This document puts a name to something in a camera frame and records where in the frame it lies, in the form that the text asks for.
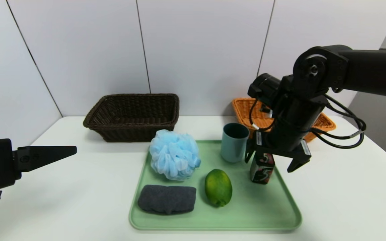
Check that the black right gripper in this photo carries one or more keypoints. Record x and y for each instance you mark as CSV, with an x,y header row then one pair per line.
x,y
280,149

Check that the black gum box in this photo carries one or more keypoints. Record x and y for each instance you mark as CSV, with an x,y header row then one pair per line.
x,y
261,172

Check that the blue-grey plastic cup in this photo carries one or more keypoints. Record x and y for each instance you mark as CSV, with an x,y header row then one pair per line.
x,y
233,150

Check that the green lime fruit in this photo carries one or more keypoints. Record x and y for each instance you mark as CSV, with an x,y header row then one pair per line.
x,y
218,187

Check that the light blue bath loofah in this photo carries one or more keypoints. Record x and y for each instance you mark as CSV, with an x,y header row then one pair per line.
x,y
174,155

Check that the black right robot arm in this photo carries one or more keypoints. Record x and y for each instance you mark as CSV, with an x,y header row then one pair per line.
x,y
374,73

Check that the orange wicker basket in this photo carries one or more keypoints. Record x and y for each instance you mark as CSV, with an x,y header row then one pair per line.
x,y
243,113

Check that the dark brown wicker basket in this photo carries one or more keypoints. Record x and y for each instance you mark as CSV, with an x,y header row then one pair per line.
x,y
129,134

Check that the light green plastic tray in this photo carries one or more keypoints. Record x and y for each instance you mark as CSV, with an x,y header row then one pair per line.
x,y
253,207

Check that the dark grey folded towel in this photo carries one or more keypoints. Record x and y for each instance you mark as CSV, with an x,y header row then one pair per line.
x,y
166,199

